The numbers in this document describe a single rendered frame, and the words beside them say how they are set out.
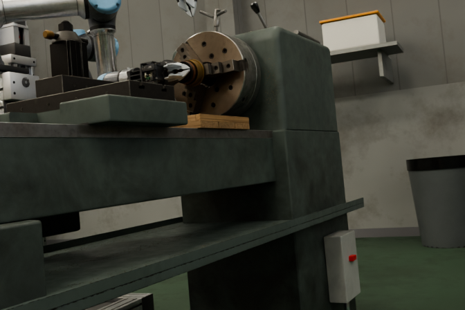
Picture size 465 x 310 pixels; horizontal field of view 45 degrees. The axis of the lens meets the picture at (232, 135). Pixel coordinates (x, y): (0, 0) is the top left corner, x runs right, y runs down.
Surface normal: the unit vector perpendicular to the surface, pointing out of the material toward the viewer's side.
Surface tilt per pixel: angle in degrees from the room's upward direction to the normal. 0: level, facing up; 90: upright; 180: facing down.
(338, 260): 90
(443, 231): 95
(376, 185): 90
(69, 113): 90
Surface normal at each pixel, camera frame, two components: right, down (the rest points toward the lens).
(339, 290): -0.49, 0.00
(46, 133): 0.87, -0.11
